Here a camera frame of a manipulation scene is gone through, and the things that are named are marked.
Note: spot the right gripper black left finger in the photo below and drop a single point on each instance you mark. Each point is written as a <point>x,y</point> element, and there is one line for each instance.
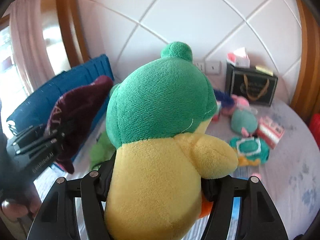
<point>57,219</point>

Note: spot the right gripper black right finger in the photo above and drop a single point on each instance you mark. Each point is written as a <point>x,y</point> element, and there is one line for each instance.
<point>258,217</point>

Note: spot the maroon knit beanie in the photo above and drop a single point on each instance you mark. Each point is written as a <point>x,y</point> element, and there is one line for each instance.
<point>75,111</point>

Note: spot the yellow green duck plush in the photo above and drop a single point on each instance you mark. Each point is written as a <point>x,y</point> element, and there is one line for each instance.
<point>157,120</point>

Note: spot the person's left hand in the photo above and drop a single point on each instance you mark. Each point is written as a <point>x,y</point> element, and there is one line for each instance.
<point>14,210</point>

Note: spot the blue plastic crate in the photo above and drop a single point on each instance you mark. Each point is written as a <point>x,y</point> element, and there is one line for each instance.
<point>36,109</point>

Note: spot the teal wet wipes pack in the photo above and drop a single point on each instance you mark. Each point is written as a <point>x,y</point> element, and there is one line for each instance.
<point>251,151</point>

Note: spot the green cloth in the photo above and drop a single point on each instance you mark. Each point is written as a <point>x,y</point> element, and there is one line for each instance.
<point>103,149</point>

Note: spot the red white box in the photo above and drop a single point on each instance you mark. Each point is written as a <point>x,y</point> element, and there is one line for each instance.
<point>270,131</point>

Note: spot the pink curtain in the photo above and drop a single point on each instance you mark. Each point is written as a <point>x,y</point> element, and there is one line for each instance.
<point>29,48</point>

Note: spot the teal plush toy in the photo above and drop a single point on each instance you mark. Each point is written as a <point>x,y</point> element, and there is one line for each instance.
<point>243,122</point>

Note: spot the pink plush toy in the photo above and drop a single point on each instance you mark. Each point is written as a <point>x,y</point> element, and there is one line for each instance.
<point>238,102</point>

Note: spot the blue feather toy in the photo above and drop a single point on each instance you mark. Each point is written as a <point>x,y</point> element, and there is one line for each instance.
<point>225,99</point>

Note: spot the black gift bag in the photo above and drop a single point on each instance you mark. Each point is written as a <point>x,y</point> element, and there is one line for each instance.
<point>257,87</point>

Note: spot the pink tissue box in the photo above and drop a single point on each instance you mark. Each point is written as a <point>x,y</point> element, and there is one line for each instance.
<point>239,58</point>

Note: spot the wooden door frame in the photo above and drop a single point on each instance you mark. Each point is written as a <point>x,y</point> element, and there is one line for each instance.
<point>62,33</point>

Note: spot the white wall socket panel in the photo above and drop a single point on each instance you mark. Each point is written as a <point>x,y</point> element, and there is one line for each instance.
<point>208,67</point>

